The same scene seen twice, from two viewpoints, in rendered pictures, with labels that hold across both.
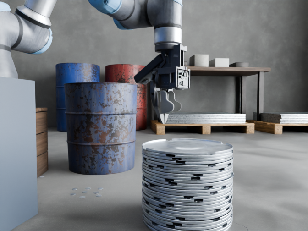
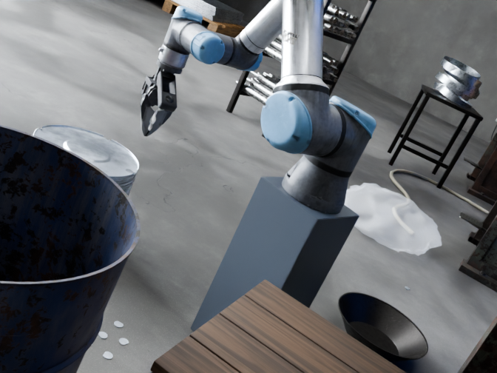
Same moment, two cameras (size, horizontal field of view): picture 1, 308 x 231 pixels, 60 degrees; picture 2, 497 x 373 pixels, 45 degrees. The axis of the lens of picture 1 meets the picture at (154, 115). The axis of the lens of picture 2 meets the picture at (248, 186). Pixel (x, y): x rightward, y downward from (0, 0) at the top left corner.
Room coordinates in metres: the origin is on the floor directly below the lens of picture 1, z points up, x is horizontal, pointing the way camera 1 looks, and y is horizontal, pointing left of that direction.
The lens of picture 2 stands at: (2.09, 0.85, 0.88)
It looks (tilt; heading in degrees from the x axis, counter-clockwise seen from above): 20 degrees down; 202
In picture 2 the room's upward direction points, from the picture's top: 25 degrees clockwise
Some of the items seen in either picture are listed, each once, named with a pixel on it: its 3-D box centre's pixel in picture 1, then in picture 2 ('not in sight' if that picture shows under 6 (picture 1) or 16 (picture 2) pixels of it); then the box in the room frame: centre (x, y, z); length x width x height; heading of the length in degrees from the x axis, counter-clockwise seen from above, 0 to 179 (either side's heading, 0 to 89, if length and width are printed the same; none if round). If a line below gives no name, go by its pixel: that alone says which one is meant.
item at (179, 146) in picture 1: (186, 145); (87, 150); (0.86, -0.11, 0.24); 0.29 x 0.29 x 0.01
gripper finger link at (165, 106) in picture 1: (165, 107); (154, 120); (0.72, -0.03, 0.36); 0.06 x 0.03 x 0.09; 53
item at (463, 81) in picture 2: not in sight; (440, 118); (-2.20, 0.25, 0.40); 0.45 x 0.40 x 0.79; 18
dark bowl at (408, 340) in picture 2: not in sight; (377, 331); (0.37, 0.76, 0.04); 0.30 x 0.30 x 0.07
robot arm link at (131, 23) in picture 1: (132, 13); (207, 45); (0.76, 0.06, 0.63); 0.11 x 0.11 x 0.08; 67
